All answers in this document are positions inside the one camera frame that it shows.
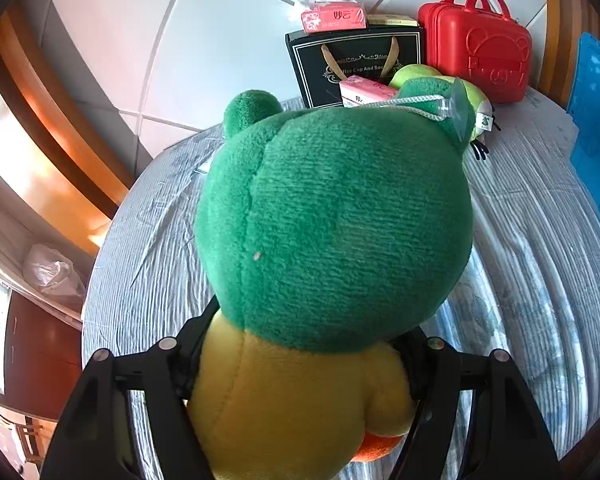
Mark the dark wooden nightstand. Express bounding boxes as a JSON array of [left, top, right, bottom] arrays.
[[4, 289, 84, 422]]

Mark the green and yellow duck plush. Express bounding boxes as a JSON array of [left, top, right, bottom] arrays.
[[186, 76, 476, 480]]

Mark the blue plastic crate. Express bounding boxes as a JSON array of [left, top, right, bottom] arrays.
[[565, 32, 600, 257]]

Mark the black gift bag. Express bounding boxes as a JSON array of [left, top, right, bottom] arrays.
[[285, 25, 426, 110]]

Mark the light green frog plush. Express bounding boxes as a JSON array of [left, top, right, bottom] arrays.
[[389, 62, 502, 162]]

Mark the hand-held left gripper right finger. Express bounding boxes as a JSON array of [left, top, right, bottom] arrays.
[[390, 329, 563, 480]]

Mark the red small suitcase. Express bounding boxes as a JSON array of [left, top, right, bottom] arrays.
[[418, 0, 533, 105]]

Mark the gold flat box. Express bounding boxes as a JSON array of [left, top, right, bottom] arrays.
[[367, 13, 419, 29]]

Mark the pink tissue pack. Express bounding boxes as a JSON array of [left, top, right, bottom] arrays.
[[339, 74, 399, 110], [299, 0, 369, 35]]

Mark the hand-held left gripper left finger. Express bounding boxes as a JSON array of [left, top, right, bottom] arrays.
[[40, 300, 221, 480]]

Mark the wooden headboard frame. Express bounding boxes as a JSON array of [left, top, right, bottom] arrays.
[[0, 0, 582, 207]]

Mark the clear plastic bag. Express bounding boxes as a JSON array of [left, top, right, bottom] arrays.
[[23, 243, 87, 307]]

